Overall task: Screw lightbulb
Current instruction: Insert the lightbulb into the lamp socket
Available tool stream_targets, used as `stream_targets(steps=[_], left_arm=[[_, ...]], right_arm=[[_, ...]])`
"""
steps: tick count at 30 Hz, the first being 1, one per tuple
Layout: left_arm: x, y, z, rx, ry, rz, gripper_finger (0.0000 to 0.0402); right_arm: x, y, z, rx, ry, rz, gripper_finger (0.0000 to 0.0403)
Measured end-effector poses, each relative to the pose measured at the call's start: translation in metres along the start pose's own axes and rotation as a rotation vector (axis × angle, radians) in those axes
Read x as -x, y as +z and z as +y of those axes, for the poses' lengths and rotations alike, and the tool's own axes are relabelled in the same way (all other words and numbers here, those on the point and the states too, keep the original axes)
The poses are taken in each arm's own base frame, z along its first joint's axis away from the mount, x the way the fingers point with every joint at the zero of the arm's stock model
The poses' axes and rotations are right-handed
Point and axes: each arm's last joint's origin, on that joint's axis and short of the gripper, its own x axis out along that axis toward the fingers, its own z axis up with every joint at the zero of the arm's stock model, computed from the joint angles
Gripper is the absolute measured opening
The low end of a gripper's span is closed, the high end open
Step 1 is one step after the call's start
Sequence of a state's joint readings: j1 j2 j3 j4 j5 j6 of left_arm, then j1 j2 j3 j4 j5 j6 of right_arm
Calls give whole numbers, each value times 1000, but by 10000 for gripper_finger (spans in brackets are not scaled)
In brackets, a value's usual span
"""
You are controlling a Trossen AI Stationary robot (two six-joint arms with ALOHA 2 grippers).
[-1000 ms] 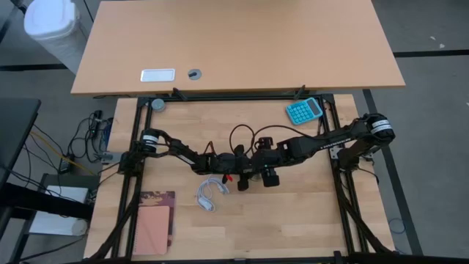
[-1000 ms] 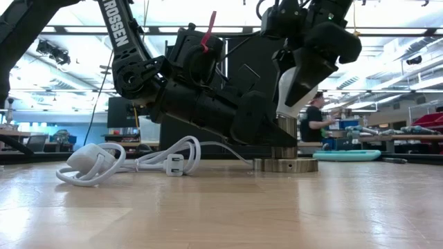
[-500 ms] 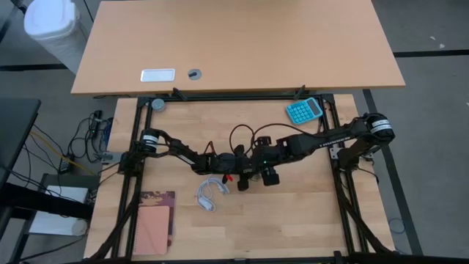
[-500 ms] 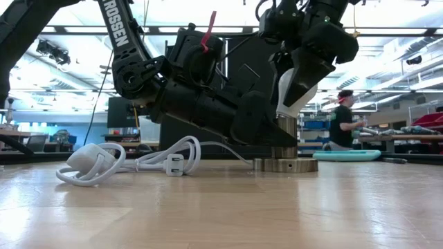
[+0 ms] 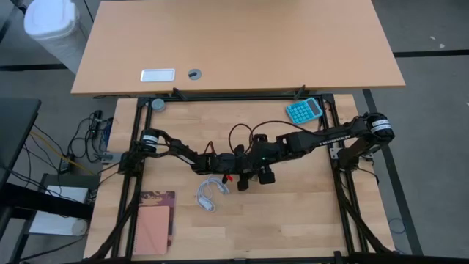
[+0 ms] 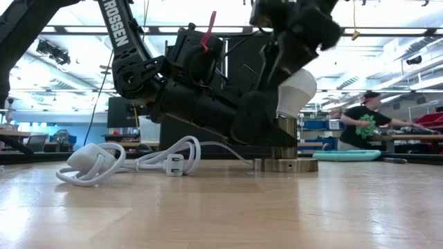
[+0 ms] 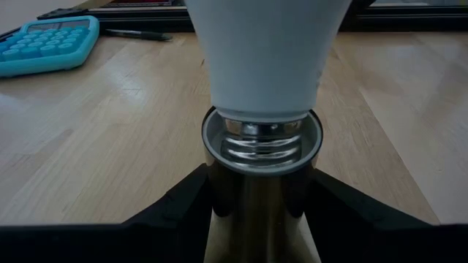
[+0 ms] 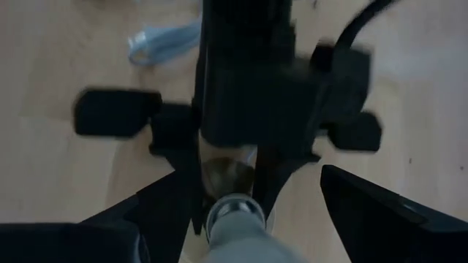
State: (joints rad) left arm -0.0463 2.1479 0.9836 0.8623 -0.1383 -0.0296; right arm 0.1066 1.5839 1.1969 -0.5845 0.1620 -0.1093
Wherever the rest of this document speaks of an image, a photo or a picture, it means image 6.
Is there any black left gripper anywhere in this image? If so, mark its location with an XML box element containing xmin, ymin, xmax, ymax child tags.
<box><xmin>149</xmin><ymin>80</ymin><xmax>298</xmax><ymax>149</ymax></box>

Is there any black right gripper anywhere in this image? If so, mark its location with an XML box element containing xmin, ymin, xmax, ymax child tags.
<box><xmin>248</xmin><ymin>0</ymin><xmax>342</xmax><ymax>92</ymax></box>

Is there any white lightbulb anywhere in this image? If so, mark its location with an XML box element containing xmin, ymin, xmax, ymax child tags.
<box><xmin>275</xmin><ymin>68</ymin><xmax>318</xmax><ymax>120</ymax></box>

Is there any brass lamp socket base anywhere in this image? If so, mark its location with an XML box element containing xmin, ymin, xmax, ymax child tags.
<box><xmin>253</xmin><ymin>116</ymin><xmax>319</xmax><ymax>174</ymax></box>

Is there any red zip tie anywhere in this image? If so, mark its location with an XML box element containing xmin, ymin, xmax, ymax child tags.
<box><xmin>200</xmin><ymin>10</ymin><xmax>217</xmax><ymax>53</ymax></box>

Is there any turquoise calculator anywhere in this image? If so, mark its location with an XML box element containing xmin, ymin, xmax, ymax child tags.
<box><xmin>312</xmin><ymin>149</ymin><xmax>382</xmax><ymax>163</ymax></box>

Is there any person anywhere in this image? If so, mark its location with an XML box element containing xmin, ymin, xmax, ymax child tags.
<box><xmin>338</xmin><ymin>90</ymin><xmax>432</xmax><ymax>151</ymax></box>

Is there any black monitor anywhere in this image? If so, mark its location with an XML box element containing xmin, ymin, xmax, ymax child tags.
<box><xmin>107</xmin><ymin>96</ymin><xmax>141</xmax><ymax>129</ymax></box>

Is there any red storage bin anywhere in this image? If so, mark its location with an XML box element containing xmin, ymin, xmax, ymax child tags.
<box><xmin>414</xmin><ymin>112</ymin><xmax>443</xmax><ymax>134</ymax></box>

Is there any yellow hanging strap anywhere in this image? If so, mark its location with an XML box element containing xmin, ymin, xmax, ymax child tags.
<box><xmin>351</xmin><ymin>0</ymin><xmax>361</xmax><ymax>42</ymax></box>

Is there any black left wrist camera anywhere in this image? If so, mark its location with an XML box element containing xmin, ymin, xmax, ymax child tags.
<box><xmin>165</xmin><ymin>23</ymin><xmax>226</xmax><ymax>91</ymax></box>

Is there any white power cord with plug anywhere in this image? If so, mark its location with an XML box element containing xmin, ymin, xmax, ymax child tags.
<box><xmin>55</xmin><ymin>135</ymin><xmax>255</xmax><ymax>187</ymax></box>

